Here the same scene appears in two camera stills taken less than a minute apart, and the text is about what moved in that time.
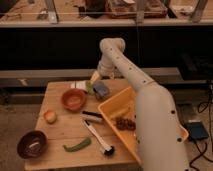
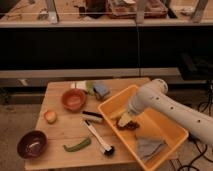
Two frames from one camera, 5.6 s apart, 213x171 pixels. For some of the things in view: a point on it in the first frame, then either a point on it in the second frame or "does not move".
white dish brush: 108,150 does not move
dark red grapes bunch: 126,124 does not move
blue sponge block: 101,90 does not move
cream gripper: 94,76 -> 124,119
